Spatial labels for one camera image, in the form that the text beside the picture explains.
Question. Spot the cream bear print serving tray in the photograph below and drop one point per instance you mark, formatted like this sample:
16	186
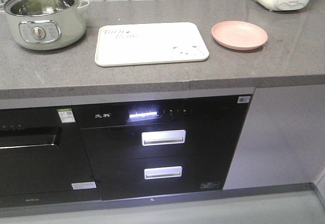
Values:
151	43

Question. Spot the black built-in disinfection cabinet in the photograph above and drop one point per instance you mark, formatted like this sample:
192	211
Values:
161	147

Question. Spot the green lettuce leaf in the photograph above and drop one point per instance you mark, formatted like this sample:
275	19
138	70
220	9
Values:
38	7

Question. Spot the pale green electric cooking pot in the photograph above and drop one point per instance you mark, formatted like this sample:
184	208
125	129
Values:
46	31

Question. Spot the pink round plate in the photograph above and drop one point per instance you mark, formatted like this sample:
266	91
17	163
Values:
239	35

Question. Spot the black built-in dishwasher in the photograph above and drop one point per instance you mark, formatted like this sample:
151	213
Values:
43	158

